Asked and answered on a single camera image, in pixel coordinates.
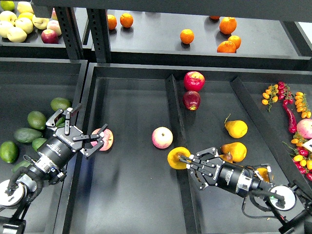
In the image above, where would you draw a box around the pink apple right edge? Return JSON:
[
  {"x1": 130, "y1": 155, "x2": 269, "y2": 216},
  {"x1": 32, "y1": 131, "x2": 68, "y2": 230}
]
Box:
[{"x1": 297, "y1": 119, "x2": 312, "y2": 139}]

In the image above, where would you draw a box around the dark avocado left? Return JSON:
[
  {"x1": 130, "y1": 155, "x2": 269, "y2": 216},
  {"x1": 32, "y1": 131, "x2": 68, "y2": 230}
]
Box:
[{"x1": 14, "y1": 128, "x2": 43, "y2": 143}]

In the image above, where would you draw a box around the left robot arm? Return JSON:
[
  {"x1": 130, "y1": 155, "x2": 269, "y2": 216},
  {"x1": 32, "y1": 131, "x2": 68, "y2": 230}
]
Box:
[{"x1": 0, "y1": 104, "x2": 108, "y2": 234}]

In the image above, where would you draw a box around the orange on shelf front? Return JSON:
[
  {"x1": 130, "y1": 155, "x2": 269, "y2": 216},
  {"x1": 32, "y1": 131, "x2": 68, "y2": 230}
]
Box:
[{"x1": 217, "y1": 40, "x2": 236, "y2": 53}]

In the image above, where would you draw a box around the red chili pepper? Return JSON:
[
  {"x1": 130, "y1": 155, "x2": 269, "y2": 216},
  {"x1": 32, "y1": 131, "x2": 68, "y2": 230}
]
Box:
[{"x1": 282, "y1": 100, "x2": 297, "y2": 134}]

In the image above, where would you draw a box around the orange cherry tomato vine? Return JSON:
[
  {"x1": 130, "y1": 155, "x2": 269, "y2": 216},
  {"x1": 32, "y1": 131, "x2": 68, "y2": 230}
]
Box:
[{"x1": 261, "y1": 84, "x2": 278, "y2": 112}]

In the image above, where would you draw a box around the yellow pear top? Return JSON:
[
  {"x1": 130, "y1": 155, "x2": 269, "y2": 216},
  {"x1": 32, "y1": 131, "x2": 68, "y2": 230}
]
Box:
[{"x1": 224, "y1": 114, "x2": 248, "y2": 138}]

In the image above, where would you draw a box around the orange on shelf left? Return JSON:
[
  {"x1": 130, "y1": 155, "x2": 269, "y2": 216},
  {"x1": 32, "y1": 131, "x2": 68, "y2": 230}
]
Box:
[{"x1": 107, "y1": 14, "x2": 117, "y2": 30}]

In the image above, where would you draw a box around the yellow cherry tomato vine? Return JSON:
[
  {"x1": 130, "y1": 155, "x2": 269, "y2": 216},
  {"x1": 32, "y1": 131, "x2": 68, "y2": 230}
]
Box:
[{"x1": 295, "y1": 92, "x2": 312, "y2": 118}]

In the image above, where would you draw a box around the pink apple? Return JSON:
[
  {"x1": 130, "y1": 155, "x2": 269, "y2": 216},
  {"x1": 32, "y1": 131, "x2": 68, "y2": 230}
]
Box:
[
  {"x1": 152, "y1": 127, "x2": 173, "y2": 149},
  {"x1": 91, "y1": 128, "x2": 114, "y2": 151}
]

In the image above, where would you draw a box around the light green avocado far left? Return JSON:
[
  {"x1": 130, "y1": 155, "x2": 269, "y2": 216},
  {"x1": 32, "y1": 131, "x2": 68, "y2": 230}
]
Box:
[{"x1": 0, "y1": 140, "x2": 19, "y2": 163}]

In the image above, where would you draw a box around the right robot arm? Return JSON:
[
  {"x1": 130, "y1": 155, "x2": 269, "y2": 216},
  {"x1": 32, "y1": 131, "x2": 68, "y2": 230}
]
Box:
[{"x1": 177, "y1": 147, "x2": 312, "y2": 234}]

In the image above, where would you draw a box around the orange on shelf centre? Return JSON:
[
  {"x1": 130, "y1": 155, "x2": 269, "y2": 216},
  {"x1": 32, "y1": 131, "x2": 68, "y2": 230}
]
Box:
[{"x1": 180, "y1": 29, "x2": 195, "y2": 44}]

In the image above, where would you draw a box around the bright red apple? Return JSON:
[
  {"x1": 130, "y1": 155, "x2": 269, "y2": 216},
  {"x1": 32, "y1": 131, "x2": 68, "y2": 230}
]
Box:
[{"x1": 183, "y1": 71, "x2": 205, "y2": 92}]

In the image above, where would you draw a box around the dark red apple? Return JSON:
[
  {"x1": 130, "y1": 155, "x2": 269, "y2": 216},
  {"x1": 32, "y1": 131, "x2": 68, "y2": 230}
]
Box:
[{"x1": 183, "y1": 91, "x2": 201, "y2": 111}]

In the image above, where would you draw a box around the red apple on shelf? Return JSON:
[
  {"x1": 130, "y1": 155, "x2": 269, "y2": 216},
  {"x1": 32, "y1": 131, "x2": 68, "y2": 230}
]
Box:
[{"x1": 41, "y1": 29, "x2": 59, "y2": 44}]

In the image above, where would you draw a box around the orange on shelf right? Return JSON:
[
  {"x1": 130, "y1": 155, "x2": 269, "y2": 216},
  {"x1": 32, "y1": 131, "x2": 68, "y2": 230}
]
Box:
[{"x1": 228, "y1": 35, "x2": 241, "y2": 49}]

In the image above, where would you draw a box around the green avocado top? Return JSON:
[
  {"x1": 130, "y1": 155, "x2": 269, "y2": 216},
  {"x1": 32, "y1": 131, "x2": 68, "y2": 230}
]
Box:
[{"x1": 50, "y1": 97, "x2": 72, "y2": 111}]

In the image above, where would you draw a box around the large orange on shelf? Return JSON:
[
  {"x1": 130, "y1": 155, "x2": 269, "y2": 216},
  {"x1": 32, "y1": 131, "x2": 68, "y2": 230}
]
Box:
[{"x1": 219, "y1": 17, "x2": 237, "y2": 35}]

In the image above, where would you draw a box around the green avocado middle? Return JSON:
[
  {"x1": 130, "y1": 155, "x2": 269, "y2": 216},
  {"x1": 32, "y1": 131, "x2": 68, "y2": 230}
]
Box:
[{"x1": 56, "y1": 117, "x2": 65, "y2": 128}]

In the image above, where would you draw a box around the green avocado upper left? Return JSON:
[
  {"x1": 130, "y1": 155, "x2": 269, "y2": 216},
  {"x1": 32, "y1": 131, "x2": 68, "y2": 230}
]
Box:
[{"x1": 27, "y1": 111, "x2": 47, "y2": 130}]

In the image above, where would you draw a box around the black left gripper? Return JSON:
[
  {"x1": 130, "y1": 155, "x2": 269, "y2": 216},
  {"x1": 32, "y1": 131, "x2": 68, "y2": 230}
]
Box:
[{"x1": 37, "y1": 103, "x2": 108, "y2": 168}]

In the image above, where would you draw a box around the dark avocado bottom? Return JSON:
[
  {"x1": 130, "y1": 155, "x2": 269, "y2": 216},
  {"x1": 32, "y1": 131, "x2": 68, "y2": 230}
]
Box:
[{"x1": 12, "y1": 160, "x2": 31, "y2": 173}]

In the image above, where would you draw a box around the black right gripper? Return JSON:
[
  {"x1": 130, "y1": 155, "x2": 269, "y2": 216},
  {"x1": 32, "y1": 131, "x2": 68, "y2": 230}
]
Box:
[{"x1": 178, "y1": 147, "x2": 244, "y2": 194}]

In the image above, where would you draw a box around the dark green avocado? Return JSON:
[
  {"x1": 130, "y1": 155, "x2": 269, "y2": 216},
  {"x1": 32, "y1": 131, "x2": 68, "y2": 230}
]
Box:
[{"x1": 32, "y1": 137, "x2": 47, "y2": 152}]

